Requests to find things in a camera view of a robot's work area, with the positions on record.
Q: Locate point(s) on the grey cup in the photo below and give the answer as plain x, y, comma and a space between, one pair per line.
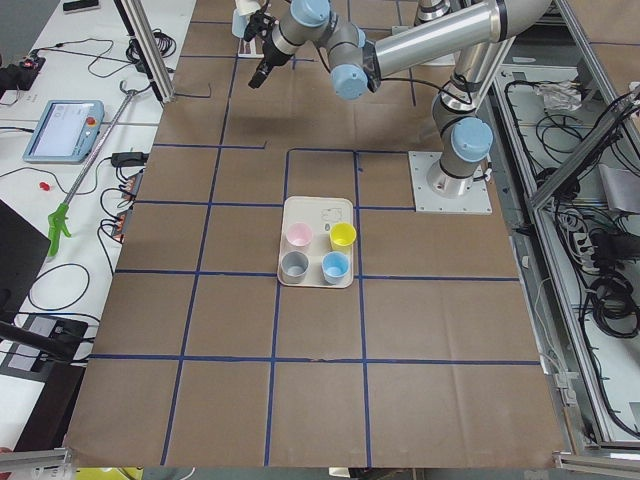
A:
293, 267

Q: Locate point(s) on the black power adapter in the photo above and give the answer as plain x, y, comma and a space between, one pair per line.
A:
129, 159

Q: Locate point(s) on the light blue cup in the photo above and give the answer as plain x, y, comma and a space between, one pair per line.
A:
335, 267
239, 24

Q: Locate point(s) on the grabber reach tool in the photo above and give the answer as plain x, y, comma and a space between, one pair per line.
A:
57, 219

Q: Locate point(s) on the teach pendant tablet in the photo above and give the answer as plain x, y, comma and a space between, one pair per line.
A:
65, 133

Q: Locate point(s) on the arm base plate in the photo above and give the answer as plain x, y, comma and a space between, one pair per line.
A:
436, 192

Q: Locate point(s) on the cream serving tray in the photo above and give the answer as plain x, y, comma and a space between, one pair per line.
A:
320, 214

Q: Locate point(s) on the yellow cup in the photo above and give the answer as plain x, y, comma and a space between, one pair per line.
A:
342, 237

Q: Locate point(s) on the white wire cup rack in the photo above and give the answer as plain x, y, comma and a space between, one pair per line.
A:
248, 49

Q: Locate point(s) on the brown paper table cover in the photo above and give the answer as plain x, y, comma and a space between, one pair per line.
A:
279, 301

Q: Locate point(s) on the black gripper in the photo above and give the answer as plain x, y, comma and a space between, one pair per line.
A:
270, 54

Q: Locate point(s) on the cream white cup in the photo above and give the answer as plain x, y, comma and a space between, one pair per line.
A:
247, 7

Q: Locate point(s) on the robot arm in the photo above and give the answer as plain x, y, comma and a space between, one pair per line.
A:
466, 139
358, 65

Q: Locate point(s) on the aluminium frame post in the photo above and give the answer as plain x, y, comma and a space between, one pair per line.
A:
140, 32

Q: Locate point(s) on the pink cup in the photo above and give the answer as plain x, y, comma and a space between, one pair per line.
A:
299, 237

